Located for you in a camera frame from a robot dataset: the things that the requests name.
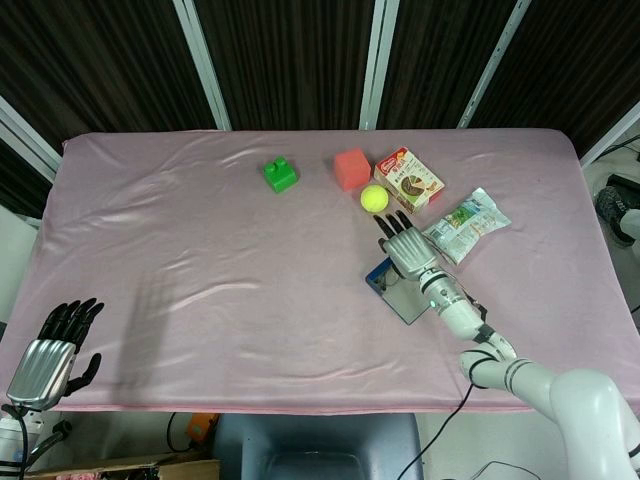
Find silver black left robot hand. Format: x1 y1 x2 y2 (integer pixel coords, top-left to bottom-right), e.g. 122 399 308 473
5 297 105 412

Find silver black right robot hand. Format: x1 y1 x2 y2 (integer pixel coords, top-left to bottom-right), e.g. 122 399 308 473
373 209 447 282

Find black wire-frame eyeglasses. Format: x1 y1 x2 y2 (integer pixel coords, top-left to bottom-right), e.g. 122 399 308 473
372 267 404 292

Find blue box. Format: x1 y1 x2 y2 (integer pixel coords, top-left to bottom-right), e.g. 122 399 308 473
364 257 434 327

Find pale green snack bag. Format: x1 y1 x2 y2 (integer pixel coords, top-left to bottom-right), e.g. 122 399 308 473
422 187 512 266

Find yellow tennis ball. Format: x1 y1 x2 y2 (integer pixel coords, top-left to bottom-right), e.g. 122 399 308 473
360 184 391 215

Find red biscuit box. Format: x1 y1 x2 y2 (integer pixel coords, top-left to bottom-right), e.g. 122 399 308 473
373 146 446 216

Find red foam cube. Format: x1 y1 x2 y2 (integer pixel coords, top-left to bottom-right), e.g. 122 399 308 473
333 147 372 191

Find brown cardboard box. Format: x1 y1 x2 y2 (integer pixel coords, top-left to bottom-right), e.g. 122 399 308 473
29 449 221 480

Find green toy building brick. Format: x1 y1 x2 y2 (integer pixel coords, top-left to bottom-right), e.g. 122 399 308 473
262 156 300 194

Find orange device under table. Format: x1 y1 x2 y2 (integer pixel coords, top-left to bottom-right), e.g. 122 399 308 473
185 412 219 446

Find pink tablecloth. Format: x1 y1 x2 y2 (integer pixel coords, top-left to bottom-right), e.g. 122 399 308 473
9 127 639 416

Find dark knit sneaker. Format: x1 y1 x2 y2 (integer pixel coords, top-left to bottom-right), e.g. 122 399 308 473
594 185 634 246

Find blue grey chair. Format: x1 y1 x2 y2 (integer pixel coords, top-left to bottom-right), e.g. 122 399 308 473
212 412 425 480

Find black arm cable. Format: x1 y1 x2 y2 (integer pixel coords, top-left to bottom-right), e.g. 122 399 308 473
389 382 476 480

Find white partition post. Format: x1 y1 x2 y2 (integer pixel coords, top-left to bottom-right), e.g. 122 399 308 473
359 0 401 131
0 94 64 184
457 0 532 130
172 0 231 132
579 99 640 169

